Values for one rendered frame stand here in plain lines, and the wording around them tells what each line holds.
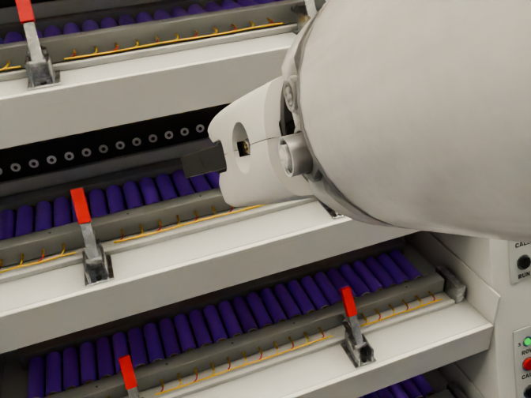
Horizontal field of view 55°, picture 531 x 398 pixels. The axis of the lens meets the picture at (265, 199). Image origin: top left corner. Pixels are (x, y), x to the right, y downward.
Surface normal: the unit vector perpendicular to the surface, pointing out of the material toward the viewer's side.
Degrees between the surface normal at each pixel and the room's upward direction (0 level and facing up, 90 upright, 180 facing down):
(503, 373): 90
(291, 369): 18
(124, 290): 108
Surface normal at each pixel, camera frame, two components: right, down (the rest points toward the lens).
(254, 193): -0.75, 0.57
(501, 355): 0.29, 0.20
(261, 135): -0.87, 0.21
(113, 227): 0.33, 0.49
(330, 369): -0.07, -0.84
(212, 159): -0.72, 0.22
